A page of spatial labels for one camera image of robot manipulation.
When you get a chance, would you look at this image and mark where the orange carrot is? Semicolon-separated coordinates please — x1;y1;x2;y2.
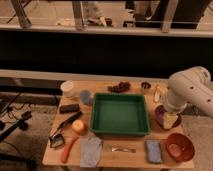
61;137;78;163

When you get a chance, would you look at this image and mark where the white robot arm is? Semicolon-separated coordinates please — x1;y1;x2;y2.
162;66;213;129

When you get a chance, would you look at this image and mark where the black handled brush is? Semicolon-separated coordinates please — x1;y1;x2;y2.
49;111;82;148

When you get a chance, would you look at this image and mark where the green plastic tray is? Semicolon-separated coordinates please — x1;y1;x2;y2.
90;93;150;136

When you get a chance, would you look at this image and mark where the blue sponge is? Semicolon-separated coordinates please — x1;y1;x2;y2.
145;140;163;164

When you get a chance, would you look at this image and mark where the apple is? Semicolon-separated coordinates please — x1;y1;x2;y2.
71;120;86;134

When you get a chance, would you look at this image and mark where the bunch of dark grapes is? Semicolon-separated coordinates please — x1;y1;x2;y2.
108;82;130;93

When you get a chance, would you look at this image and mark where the black rectangular block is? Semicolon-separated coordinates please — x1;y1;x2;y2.
59;104;80;114

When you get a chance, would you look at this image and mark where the small metal cup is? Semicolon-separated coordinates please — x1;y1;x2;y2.
141;82;151;90

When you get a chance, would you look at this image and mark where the blue grey cup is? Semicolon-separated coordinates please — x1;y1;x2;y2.
80;90;93;106

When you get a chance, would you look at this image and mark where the red bowl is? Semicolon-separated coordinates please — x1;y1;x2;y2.
165;133;195;162

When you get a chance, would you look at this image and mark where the grey folded cloth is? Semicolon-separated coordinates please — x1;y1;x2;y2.
80;137;102;168

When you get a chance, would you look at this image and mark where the yellow banana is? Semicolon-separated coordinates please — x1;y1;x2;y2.
153;85;166;103

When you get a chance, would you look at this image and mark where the silver fork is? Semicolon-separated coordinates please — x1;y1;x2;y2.
105;145;136;153

